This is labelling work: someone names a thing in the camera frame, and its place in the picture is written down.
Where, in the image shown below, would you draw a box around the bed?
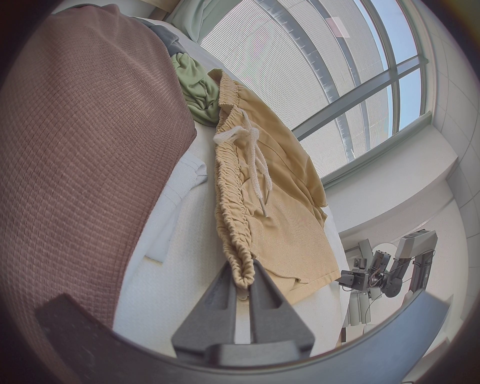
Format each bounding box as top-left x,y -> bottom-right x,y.
52,0 -> 345,359

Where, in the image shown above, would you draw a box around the brown garment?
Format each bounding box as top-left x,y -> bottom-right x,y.
0,4 -> 198,377

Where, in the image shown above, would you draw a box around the black garment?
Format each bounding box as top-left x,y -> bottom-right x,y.
140,18 -> 192,58

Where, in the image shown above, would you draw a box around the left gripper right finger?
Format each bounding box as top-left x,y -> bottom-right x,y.
247,259 -> 316,354

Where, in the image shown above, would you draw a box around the pale green curtain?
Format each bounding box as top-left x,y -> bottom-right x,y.
165,0 -> 241,44

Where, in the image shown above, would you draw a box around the tan shorts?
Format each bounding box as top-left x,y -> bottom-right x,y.
207,68 -> 340,305

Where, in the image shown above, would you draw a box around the white garment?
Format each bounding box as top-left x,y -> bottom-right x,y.
144,155 -> 208,263

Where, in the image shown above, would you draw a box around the window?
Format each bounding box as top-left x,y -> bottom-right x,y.
199,0 -> 437,188

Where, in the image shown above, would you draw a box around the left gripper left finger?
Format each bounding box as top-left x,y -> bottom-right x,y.
171,260 -> 238,352

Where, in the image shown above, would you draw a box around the green garment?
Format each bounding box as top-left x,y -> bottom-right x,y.
172,52 -> 222,126

